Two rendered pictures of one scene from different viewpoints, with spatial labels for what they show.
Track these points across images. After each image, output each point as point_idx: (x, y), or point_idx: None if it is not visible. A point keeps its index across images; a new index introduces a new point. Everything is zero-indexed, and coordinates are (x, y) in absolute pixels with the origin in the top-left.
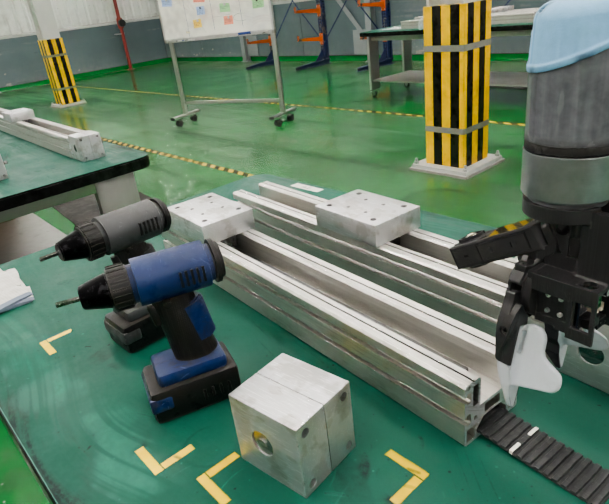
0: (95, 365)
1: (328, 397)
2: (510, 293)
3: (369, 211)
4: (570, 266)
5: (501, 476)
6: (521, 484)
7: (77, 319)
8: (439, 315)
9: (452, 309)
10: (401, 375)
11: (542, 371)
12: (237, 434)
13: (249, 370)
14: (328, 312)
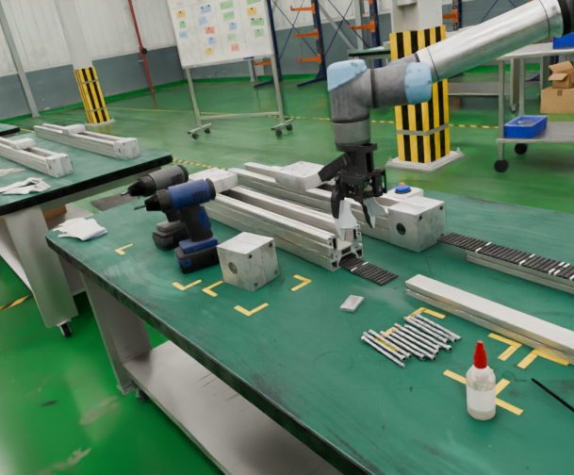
0: (148, 256)
1: (262, 243)
2: (335, 185)
3: (303, 171)
4: (355, 171)
5: (344, 279)
6: (352, 281)
7: (135, 239)
8: (327, 215)
9: None
10: (303, 242)
11: (350, 219)
12: (221, 268)
13: None
14: (271, 218)
